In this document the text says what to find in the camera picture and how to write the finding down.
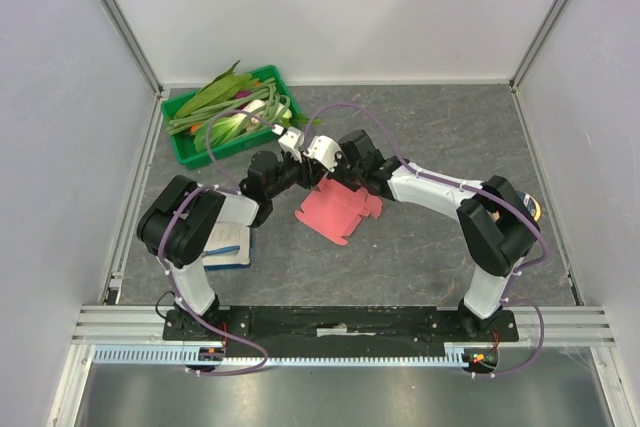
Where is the white radish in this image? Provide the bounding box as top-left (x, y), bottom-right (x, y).
top-left (244, 99), bottom-right (293, 125)

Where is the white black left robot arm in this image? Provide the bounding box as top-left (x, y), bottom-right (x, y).
top-left (136, 151), bottom-right (328, 340)

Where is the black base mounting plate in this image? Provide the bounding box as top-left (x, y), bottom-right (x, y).
top-left (162, 304), bottom-right (521, 346)

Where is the green plastic tray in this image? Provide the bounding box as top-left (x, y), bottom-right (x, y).
top-left (161, 65), bottom-right (307, 170)

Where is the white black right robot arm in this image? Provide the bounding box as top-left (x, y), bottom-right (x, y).
top-left (329, 130), bottom-right (541, 341)

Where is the green long beans bundle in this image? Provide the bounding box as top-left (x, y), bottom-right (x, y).
top-left (167, 78), bottom-right (292, 135)

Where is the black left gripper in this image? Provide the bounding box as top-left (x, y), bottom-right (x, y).
top-left (267, 149), bottom-right (326, 199)

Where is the pink paper box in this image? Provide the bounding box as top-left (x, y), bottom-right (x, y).
top-left (295, 178), bottom-right (383, 246)

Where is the yellow masking tape roll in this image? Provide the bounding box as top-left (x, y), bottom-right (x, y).
top-left (517, 191), bottom-right (542, 221)

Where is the blue white book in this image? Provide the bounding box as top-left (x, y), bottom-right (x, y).
top-left (201, 223), bottom-right (253, 271)

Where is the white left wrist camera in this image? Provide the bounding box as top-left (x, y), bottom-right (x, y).
top-left (271, 125), bottom-right (304, 163)

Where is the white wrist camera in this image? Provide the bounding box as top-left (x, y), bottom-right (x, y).
top-left (304, 135), bottom-right (341, 172)
top-left (271, 125), bottom-right (304, 163)

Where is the green leafy vegetable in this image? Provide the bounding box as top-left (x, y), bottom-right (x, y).
top-left (174, 61), bottom-right (255, 119)

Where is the bok choy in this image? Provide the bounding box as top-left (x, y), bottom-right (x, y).
top-left (191, 114), bottom-right (250, 152)

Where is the light blue cable duct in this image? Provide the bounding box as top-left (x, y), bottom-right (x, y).
top-left (92, 342), bottom-right (476, 366)

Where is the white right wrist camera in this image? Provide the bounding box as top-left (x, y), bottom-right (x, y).
top-left (304, 135), bottom-right (341, 172)

